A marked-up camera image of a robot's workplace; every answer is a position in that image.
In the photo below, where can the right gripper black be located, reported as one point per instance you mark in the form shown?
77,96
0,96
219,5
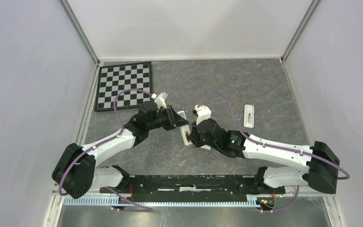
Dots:
194,135

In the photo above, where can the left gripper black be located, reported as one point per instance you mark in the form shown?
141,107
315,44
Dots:
174,119

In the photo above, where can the white remote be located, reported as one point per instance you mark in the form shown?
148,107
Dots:
184,129

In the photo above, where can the white remote control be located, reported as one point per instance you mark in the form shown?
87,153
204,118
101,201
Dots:
249,116

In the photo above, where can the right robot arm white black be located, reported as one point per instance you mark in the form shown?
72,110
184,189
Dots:
315,166

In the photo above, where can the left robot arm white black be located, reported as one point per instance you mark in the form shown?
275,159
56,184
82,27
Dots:
77,171

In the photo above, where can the black white chessboard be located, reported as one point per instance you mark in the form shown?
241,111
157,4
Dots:
114,79

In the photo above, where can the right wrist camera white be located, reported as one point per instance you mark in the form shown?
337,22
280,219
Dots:
203,113

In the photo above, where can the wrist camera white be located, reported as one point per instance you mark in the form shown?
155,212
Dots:
160,99
203,113

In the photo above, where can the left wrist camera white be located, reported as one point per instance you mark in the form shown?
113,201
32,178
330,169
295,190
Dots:
160,99

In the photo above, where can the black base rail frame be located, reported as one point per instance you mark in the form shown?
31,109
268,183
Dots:
192,188

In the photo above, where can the white cable duct comb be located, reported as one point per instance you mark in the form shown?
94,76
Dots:
114,201

